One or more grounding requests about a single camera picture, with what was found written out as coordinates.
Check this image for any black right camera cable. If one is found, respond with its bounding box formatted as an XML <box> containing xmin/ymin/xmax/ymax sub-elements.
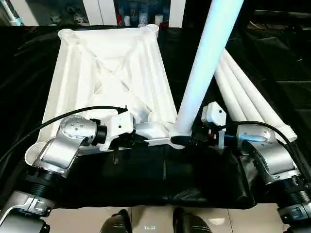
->
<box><xmin>225</xmin><ymin>120</ymin><xmax>311</xmax><ymax>176</ymax></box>

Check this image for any white glass door cabinet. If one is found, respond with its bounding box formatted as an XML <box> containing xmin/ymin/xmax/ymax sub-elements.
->
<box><xmin>0</xmin><ymin>0</ymin><xmax>188</xmax><ymax>28</ymax></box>

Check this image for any black work mat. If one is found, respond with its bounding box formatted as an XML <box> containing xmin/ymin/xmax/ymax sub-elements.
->
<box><xmin>0</xmin><ymin>24</ymin><xmax>311</xmax><ymax>209</ymax></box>

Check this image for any white plastic table top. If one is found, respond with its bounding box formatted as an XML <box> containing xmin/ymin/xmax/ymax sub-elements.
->
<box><xmin>24</xmin><ymin>24</ymin><xmax>188</xmax><ymax>168</ymax></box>

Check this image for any white blue patterned container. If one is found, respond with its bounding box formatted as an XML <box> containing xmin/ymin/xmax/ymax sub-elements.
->
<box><xmin>138</xmin><ymin>9</ymin><xmax>148</xmax><ymax>27</ymax></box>

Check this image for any white pipe with blue bands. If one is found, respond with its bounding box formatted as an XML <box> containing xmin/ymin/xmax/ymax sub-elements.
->
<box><xmin>6</xmin><ymin>0</ymin><xmax>25</xmax><ymax>27</ymax></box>

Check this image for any black camera cable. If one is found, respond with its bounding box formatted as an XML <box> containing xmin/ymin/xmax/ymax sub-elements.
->
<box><xmin>0</xmin><ymin>105</ymin><xmax>129</xmax><ymax>166</ymax></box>
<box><xmin>225</xmin><ymin>120</ymin><xmax>311</xmax><ymax>176</ymax></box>

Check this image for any dark left robot foot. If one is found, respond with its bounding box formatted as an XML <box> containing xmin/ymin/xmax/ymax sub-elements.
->
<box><xmin>103</xmin><ymin>208</ymin><xmax>132</xmax><ymax>233</ymax></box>

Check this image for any dark robot foot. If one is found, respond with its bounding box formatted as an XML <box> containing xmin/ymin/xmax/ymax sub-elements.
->
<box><xmin>173</xmin><ymin>207</ymin><xmax>210</xmax><ymax>233</ymax></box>
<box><xmin>103</xmin><ymin>208</ymin><xmax>132</xmax><ymax>233</ymax></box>

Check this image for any dark right robot foot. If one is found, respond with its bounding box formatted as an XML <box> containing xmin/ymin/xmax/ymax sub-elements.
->
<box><xmin>173</xmin><ymin>207</ymin><xmax>210</xmax><ymax>233</ymax></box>

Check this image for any black left camera cable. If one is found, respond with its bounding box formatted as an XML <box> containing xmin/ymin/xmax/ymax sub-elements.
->
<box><xmin>0</xmin><ymin>105</ymin><xmax>129</xmax><ymax>166</ymax></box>

